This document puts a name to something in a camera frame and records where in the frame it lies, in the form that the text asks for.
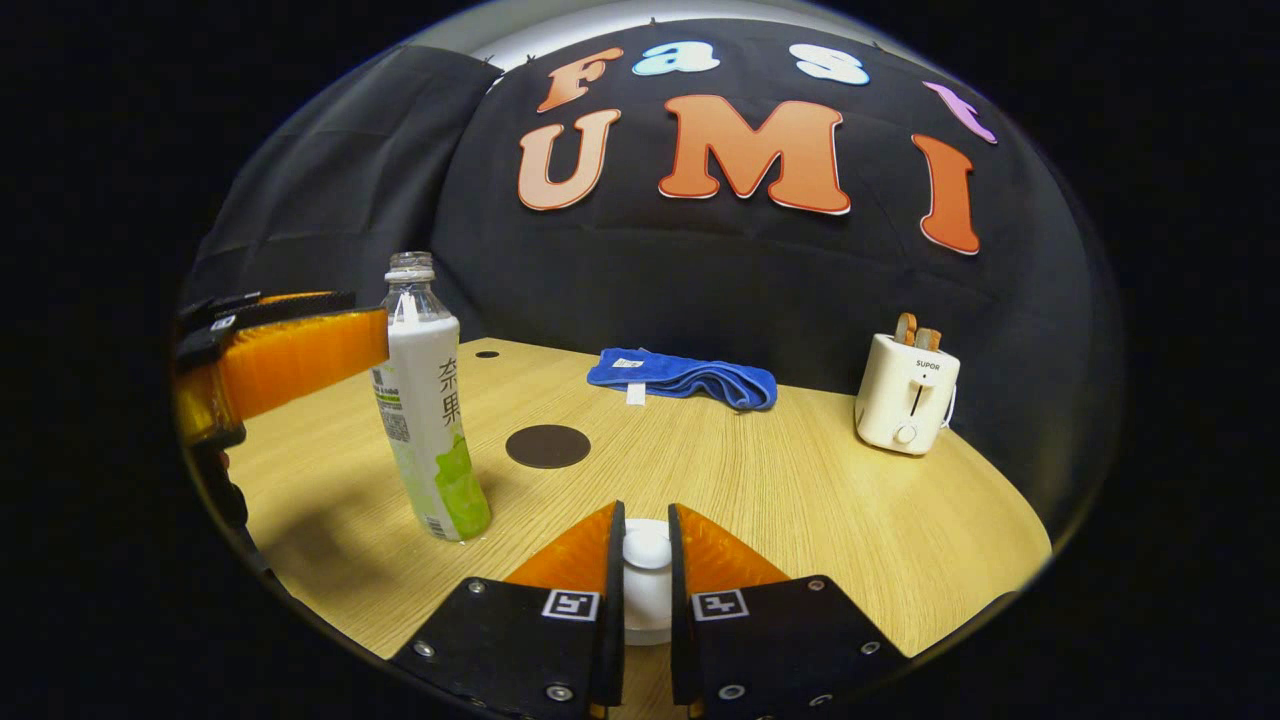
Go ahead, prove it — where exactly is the dark brown round coaster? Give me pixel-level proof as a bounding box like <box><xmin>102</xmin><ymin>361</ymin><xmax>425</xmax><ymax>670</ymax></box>
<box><xmin>505</xmin><ymin>424</ymin><xmax>592</xmax><ymax>470</ymax></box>

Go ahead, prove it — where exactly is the white toaster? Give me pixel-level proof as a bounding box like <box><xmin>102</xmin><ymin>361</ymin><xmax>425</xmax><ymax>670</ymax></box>
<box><xmin>855</xmin><ymin>333</ymin><xmax>961</xmax><ymax>457</ymax></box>

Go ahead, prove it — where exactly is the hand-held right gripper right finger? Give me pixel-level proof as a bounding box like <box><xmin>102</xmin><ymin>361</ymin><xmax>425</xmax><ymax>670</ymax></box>
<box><xmin>668</xmin><ymin>503</ymin><xmax>911</xmax><ymax>720</ymax></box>

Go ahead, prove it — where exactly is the blue towel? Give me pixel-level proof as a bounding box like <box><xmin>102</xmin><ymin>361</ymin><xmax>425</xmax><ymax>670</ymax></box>
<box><xmin>587</xmin><ymin>347</ymin><xmax>778</xmax><ymax>412</ymax></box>

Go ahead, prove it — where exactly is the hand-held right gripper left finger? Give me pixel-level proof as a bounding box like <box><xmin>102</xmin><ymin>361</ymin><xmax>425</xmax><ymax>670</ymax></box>
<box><xmin>390</xmin><ymin>500</ymin><xmax>627</xmax><ymax>720</ymax></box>

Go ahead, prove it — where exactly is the clear water bottle green label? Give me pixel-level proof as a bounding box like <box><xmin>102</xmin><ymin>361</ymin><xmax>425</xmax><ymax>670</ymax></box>
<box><xmin>372</xmin><ymin>252</ymin><xmax>493</xmax><ymax>543</ymax></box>

